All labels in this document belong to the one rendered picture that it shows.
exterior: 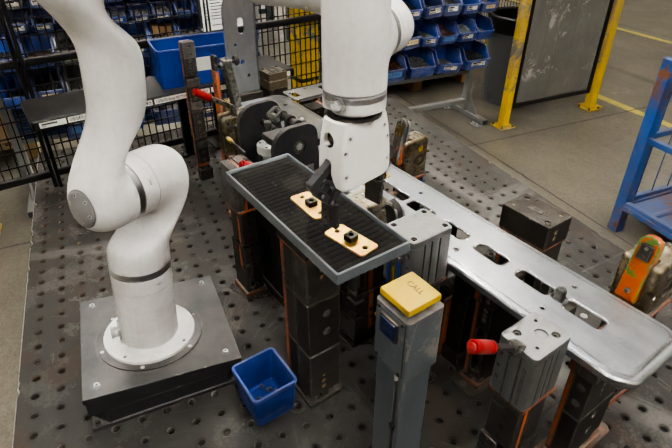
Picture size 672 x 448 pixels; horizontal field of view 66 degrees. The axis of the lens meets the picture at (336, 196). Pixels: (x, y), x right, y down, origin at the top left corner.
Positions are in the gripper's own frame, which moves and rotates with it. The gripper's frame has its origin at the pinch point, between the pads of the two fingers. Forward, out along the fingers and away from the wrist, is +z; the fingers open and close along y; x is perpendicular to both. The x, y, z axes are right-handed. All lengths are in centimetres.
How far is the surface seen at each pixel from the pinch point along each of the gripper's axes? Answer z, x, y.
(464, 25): 46, 159, 279
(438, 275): 21.6, -4.5, 18.8
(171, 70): 13, 115, 32
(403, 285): 6.3, -12.1, -2.3
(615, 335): 22.4, -33.3, 27.9
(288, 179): 6.2, 21.7, 5.4
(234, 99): 12, 76, 31
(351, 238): 5.0, -0.6, -0.8
